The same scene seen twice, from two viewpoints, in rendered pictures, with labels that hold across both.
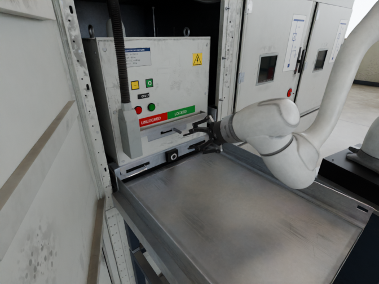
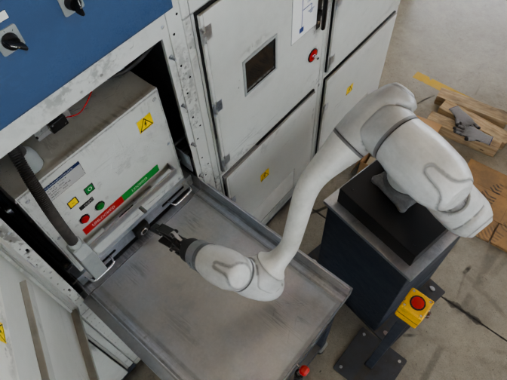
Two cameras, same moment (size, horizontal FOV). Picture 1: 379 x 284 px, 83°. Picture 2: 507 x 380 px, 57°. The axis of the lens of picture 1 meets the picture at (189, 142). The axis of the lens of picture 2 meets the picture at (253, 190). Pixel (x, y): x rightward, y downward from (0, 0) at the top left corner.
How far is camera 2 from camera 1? 1.00 m
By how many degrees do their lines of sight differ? 31
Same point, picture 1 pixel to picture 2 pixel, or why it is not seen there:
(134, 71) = (68, 193)
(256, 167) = (250, 225)
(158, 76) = (98, 176)
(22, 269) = not seen: outside the picture
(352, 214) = (336, 287)
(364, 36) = (313, 185)
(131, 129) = (88, 262)
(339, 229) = (320, 307)
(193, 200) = (176, 295)
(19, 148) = not seen: outside the picture
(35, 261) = not seen: outside the picture
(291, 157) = (252, 292)
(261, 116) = (215, 280)
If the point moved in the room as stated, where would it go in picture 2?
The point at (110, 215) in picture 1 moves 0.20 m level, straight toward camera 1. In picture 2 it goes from (87, 315) to (113, 361)
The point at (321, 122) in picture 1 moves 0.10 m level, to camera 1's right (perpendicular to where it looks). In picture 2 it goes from (284, 249) to (318, 243)
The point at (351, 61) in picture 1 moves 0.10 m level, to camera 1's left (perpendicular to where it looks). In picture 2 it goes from (302, 206) to (264, 212)
